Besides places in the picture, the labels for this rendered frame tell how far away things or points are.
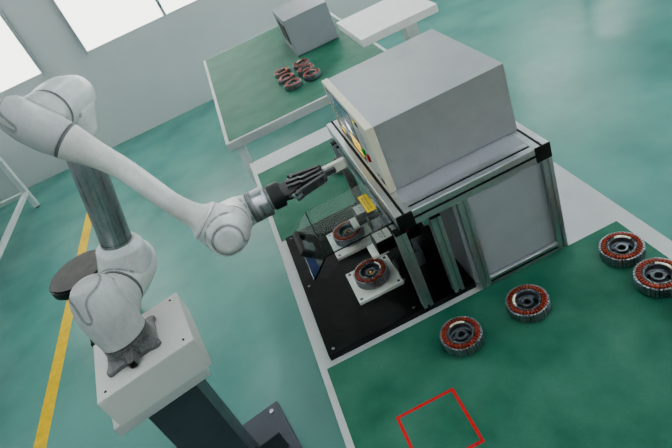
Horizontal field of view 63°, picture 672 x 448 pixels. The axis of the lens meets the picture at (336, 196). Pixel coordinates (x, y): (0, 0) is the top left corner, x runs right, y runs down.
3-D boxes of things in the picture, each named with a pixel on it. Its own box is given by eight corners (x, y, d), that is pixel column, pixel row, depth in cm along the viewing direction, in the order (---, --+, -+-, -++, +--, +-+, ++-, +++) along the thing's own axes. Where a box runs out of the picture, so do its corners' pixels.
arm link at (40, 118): (61, 129, 136) (85, 108, 147) (-13, 94, 132) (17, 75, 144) (48, 169, 142) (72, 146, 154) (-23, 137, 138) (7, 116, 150)
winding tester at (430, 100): (389, 194, 147) (364, 130, 136) (343, 134, 184) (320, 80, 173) (518, 130, 149) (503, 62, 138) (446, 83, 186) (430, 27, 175)
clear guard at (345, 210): (314, 281, 147) (306, 265, 144) (295, 234, 168) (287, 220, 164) (422, 226, 149) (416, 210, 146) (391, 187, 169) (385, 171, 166)
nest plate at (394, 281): (360, 305, 167) (359, 303, 167) (346, 277, 180) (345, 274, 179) (404, 283, 168) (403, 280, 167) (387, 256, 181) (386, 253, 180)
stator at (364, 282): (366, 296, 168) (362, 288, 166) (350, 278, 177) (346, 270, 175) (396, 276, 170) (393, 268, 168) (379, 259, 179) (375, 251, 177)
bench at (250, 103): (280, 242, 346) (225, 144, 306) (242, 134, 503) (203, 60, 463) (435, 165, 351) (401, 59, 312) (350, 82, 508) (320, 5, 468)
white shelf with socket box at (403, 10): (394, 133, 248) (360, 40, 224) (367, 106, 280) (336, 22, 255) (462, 99, 250) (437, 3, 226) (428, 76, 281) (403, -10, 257)
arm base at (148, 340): (109, 387, 165) (98, 375, 162) (106, 347, 184) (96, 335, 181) (163, 351, 168) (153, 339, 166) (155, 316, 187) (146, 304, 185)
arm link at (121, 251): (102, 310, 184) (127, 269, 203) (149, 308, 183) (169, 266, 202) (7, 93, 145) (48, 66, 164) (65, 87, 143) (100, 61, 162)
